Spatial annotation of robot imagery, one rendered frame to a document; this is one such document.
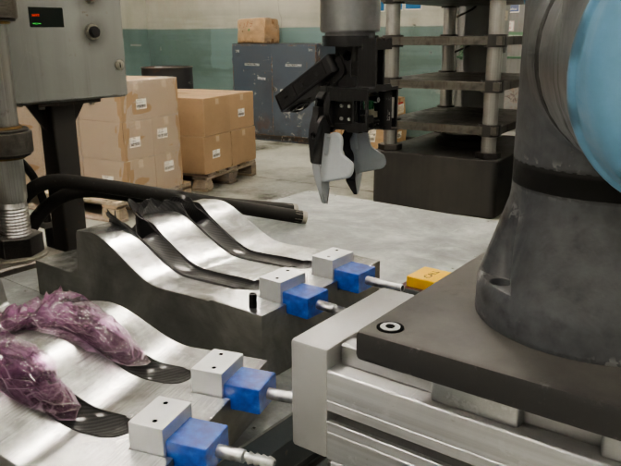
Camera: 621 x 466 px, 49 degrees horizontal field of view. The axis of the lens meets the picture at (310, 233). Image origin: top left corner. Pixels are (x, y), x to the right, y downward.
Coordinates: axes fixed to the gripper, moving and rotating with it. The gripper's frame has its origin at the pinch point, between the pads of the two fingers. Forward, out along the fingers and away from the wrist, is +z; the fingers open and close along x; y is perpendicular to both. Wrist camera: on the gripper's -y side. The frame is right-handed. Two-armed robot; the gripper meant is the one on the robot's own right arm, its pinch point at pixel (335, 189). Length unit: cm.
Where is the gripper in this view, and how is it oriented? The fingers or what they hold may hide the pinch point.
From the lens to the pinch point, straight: 92.9
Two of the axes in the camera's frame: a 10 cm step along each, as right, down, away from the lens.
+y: 7.8, 1.7, -6.0
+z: 0.1, 9.6, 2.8
